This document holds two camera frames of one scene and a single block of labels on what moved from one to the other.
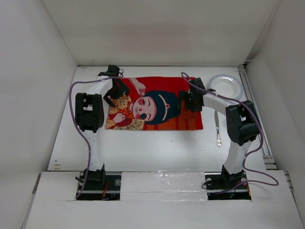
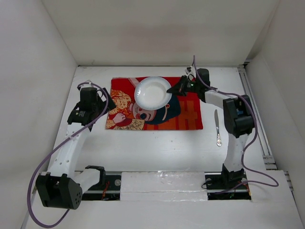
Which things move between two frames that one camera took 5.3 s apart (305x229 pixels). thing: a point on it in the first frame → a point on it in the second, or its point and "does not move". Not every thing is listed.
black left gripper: [123, 90] → [103, 104]
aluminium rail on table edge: [269, 161] does not move
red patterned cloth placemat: [152, 104] does not move
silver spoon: [218, 141] does not move
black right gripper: [183, 95] → [180, 88]
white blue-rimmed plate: [226, 85] → [150, 93]
